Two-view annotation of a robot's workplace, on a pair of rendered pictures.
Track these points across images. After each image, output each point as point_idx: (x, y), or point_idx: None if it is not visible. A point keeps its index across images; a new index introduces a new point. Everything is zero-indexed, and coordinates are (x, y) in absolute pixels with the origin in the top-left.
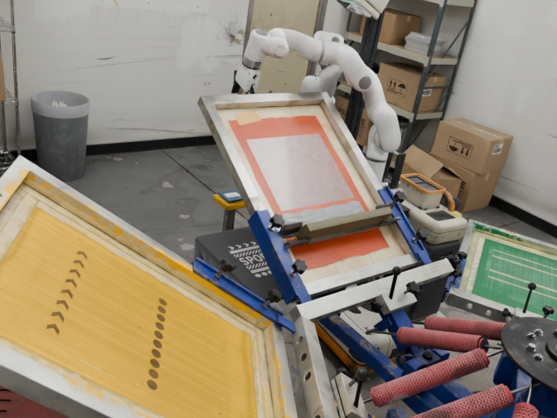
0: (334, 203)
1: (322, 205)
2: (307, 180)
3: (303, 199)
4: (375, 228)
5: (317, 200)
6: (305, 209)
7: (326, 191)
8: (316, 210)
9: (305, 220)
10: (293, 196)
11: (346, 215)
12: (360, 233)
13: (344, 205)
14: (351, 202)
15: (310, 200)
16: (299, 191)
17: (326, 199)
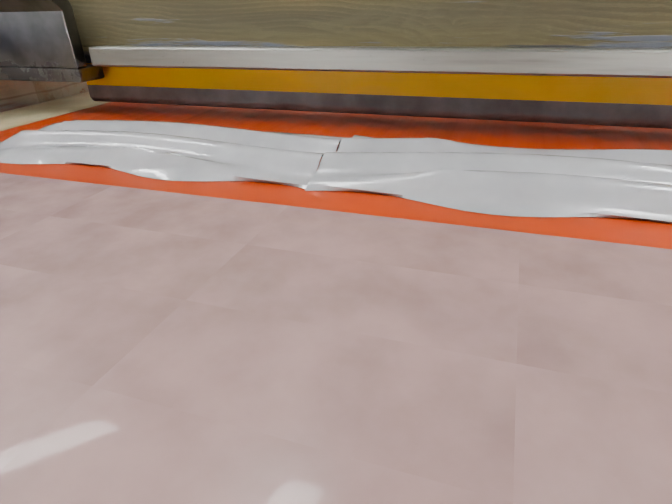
0: (150, 181)
1: (278, 198)
2: (30, 431)
3: (445, 272)
4: (122, 104)
5: (277, 227)
6: (508, 218)
7: (50, 245)
8: (395, 183)
9: (599, 160)
10: (620, 347)
11: (189, 125)
12: (225, 107)
13: (107, 150)
14: (29, 156)
15: (358, 246)
16: (418, 358)
17: (165, 207)
